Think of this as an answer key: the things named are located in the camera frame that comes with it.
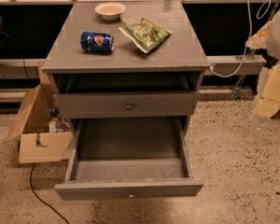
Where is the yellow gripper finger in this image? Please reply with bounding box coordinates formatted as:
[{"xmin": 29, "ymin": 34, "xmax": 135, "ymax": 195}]
[
  {"xmin": 252, "ymin": 61, "xmax": 280, "ymax": 119},
  {"xmin": 245, "ymin": 21, "xmax": 271, "ymax": 49}
]

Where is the green jalapeno chip bag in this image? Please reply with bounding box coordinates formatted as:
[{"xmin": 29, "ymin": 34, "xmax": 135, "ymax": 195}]
[{"xmin": 119, "ymin": 18, "xmax": 172, "ymax": 54}]

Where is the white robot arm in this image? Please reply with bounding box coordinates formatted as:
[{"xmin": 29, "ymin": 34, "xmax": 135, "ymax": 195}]
[{"xmin": 245, "ymin": 9, "xmax": 280, "ymax": 119}]

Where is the closed grey upper drawer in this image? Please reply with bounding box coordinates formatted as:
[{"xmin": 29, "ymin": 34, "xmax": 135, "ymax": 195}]
[{"xmin": 54, "ymin": 91, "xmax": 198, "ymax": 119}]

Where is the grey wooden drawer cabinet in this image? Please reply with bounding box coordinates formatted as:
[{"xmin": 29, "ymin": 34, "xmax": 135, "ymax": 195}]
[{"xmin": 43, "ymin": 1, "xmax": 209, "ymax": 126}]

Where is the open grey lower drawer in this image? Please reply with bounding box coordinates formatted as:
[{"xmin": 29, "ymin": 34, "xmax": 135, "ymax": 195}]
[{"xmin": 55, "ymin": 117, "xmax": 203, "ymax": 201}]

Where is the metal stand pole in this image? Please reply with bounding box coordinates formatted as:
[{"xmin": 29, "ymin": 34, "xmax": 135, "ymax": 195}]
[{"xmin": 231, "ymin": 0, "xmax": 280, "ymax": 101}]

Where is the white paper bowl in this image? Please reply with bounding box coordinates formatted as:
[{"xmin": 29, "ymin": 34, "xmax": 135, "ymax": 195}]
[{"xmin": 95, "ymin": 2, "xmax": 126, "ymax": 21}]

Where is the blue pepsi can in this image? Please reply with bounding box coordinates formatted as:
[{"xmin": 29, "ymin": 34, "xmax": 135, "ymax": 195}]
[{"xmin": 80, "ymin": 32, "xmax": 114, "ymax": 52}]

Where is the open cardboard box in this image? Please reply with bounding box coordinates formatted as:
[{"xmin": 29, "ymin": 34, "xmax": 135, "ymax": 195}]
[{"xmin": 5, "ymin": 62, "xmax": 74, "ymax": 164}]

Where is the metal window rail ledge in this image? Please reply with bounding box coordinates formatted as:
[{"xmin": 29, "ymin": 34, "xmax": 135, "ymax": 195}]
[{"xmin": 0, "ymin": 55, "xmax": 266, "ymax": 79}]

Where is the black floor cable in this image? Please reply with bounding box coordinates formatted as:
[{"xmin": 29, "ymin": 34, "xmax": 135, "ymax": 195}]
[{"xmin": 29, "ymin": 162, "xmax": 71, "ymax": 224}]

